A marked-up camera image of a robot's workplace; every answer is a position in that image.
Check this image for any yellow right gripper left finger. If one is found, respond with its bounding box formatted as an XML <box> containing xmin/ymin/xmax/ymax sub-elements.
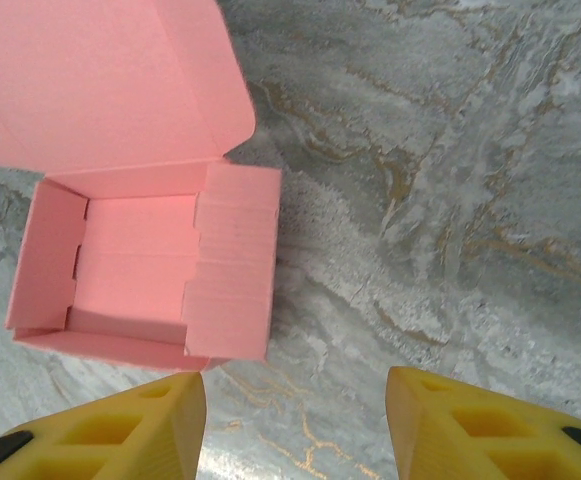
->
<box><xmin>0</xmin><ymin>372</ymin><xmax>207</xmax><ymax>480</ymax></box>

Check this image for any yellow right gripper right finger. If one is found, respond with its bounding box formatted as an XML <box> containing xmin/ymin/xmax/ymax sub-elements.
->
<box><xmin>387</xmin><ymin>366</ymin><xmax>581</xmax><ymax>480</ymax></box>

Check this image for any pink paper box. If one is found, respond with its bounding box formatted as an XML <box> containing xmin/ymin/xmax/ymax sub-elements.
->
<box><xmin>0</xmin><ymin>0</ymin><xmax>284</xmax><ymax>374</ymax></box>

